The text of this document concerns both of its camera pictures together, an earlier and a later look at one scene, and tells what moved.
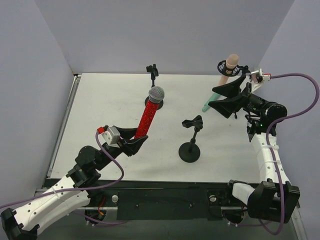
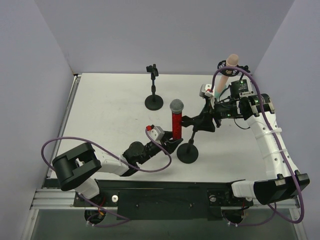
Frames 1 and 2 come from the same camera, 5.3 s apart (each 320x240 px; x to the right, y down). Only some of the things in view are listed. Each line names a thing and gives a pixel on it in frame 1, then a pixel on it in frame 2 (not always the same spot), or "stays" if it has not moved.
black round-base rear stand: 154,72 stays
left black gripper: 122,144 to 165,143
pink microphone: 232,61 stays
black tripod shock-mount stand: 233,71 stays
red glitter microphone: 156,95 to 176,107
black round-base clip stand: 190,152 stays
